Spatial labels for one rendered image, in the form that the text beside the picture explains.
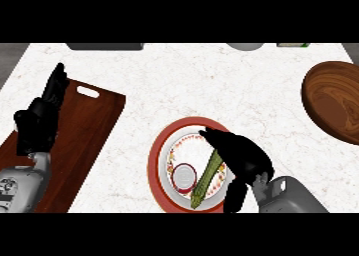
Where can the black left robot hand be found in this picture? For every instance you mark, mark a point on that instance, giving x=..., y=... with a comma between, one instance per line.
x=38, y=116

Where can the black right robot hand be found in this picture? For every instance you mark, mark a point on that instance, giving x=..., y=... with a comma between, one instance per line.
x=242, y=156

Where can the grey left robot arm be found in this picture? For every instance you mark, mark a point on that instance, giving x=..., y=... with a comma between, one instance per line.
x=16, y=186

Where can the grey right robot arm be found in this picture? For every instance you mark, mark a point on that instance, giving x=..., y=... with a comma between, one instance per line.
x=285, y=196

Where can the green squash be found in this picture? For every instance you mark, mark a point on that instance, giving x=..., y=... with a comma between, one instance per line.
x=205, y=181

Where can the red-rimmed white plate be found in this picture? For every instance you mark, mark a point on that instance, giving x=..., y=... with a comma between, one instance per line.
x=186, y=156

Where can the brown wooden bowl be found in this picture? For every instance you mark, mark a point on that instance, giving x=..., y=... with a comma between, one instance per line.
x=341, y=103

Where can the dark brown wooden cutting board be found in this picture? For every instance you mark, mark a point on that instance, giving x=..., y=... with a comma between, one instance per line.
x=83, y=140

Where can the dark grey flat appliance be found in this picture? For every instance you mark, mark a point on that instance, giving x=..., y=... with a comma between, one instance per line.
x=103, y=46

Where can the grey round object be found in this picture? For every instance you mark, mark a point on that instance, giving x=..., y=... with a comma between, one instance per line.
x=244, y=46

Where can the green and white box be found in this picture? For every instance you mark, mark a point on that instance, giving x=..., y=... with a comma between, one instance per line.
x=292, y=44

